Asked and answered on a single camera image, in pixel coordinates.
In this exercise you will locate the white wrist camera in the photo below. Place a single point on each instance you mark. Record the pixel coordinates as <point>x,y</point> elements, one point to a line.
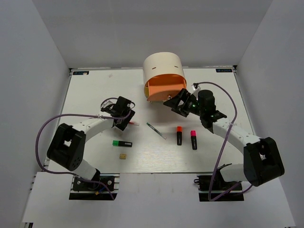
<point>107,102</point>
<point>195,86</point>

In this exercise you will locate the orange highlighter marker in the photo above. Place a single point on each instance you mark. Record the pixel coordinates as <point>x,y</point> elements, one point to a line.
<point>179,135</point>

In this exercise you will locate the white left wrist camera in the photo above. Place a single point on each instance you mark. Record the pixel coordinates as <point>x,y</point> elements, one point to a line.
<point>107,102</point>

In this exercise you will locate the red gel pen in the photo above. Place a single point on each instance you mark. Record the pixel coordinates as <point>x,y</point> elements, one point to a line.
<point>134,123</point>

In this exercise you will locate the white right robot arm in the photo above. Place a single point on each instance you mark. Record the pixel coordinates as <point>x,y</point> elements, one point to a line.
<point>261,158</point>

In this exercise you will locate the blue right corner label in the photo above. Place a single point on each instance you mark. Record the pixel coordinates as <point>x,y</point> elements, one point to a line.
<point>224,70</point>

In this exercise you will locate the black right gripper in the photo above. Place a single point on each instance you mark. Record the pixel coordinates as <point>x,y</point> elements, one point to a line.
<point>174,102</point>

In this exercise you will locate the pink highlighter marker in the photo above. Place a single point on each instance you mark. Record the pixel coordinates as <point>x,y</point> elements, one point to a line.
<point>193,137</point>

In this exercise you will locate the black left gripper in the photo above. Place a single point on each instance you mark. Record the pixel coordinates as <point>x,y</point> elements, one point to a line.
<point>123,124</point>

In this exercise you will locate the green highlighter marker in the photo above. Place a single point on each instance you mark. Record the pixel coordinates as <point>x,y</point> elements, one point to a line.
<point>121,143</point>

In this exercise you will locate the small tan eraser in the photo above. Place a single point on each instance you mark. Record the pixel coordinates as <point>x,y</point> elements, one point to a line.
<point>122,156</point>

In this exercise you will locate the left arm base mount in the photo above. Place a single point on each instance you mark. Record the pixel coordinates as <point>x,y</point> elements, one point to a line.
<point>108,190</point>

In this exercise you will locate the blue left corner label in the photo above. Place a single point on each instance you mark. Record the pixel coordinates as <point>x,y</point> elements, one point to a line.
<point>79,73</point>

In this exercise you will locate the green gel pen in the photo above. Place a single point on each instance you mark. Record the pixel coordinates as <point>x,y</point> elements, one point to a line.
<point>158,132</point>

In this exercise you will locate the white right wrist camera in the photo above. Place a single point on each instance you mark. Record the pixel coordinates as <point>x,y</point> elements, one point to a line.
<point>195,86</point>

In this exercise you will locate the blue corner label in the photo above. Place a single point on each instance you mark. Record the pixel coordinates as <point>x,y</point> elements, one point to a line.
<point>224,70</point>
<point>79,73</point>

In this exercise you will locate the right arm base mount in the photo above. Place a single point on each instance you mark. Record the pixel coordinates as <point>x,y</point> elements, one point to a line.
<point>219,186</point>

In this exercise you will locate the cream round drawer container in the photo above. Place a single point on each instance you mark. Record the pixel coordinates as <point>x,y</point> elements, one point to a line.
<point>163,76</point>

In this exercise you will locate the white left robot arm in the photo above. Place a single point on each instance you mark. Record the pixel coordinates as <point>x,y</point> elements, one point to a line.
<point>68,144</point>

